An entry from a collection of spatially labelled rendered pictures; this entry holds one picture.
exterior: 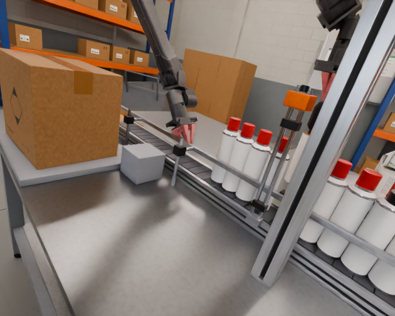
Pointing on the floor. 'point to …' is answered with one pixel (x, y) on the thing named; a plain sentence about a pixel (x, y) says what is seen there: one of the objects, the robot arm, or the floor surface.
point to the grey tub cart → (144, 95)
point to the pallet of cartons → (218, 84)
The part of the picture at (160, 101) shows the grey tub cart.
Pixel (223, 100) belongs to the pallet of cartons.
